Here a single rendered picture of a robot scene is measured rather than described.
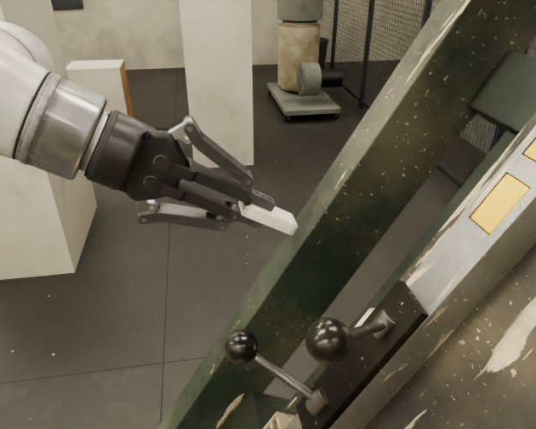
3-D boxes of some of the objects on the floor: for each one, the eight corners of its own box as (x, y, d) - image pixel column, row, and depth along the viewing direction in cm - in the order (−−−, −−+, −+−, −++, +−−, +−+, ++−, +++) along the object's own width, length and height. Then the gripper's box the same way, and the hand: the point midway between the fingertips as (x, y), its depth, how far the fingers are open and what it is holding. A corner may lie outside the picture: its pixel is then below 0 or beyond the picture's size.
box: (19, 212, 360) (-62, -38, 271) (97, 205, 369) (42, -38, 279) (-25, 282, 284) (-158, -32, 195) (74, 272, 292) (-10, -32, 203)
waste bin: (290, 79, 731) (291, 37, 697) (321, 77, 738) (323, 36, 705) (297, 87, 686) (298, 42, 653) (329, 86, 693) (333, 42, 660)
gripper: (122, 73, 45) (312, 167, 55) (78, 179, 50) (260, 248, 59) (116, 94, 39) (332, 195, 48) (65, 212, 43) (271, 283, 53)
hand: (268, 214), depth 52 cm, fingers closed
